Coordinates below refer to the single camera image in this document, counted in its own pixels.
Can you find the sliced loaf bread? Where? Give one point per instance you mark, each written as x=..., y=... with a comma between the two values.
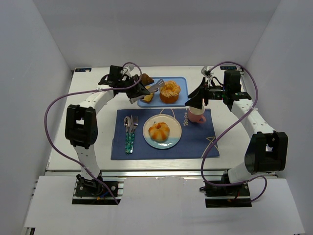
x=148, y=98

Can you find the spoon with green handle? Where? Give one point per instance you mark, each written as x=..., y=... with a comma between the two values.
x=127, y=126

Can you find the blue cloth placemat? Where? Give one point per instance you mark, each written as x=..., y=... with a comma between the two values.
x=195, y=137

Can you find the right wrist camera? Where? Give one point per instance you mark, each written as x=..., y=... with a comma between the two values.
x=206, y=71

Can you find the orange ring cake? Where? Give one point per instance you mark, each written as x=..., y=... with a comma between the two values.
x=169, y=93

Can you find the white orange striped bun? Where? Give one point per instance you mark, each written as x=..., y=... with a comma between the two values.
x=159, y=132

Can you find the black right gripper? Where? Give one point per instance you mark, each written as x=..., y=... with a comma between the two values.
x=205, y=92

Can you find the aluminium table frame rail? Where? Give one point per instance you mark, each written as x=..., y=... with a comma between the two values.
x=192, y=174

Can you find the fork with green handle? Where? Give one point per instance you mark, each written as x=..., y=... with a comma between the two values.
x=135, y=124

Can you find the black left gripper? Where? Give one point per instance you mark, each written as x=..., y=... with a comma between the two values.
x=133, y=84

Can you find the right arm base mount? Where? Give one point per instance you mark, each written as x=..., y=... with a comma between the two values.
x=226, y=197

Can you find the pink mug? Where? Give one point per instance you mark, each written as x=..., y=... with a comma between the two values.
x=196, y=115

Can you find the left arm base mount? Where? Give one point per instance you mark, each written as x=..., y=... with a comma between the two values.
x=83, y=195

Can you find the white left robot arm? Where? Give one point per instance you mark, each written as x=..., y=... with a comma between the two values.
x=81, y=120

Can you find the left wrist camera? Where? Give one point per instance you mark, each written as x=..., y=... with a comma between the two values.
x=128, y=69

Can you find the knife with green handle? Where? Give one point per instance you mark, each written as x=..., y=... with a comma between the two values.
x=130, y=134

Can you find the brown croissant bread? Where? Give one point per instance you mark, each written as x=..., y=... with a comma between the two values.
x=146, y=79

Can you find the light blue tray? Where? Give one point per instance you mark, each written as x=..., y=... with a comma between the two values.
x=156, y=101

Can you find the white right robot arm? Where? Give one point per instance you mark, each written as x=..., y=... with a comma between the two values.
x=267, y=150

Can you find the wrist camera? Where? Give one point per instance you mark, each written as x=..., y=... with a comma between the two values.
x=128, y=69
x=206, y=71

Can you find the cream and blue plate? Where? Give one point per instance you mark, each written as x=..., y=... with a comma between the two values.
x=175, y=131

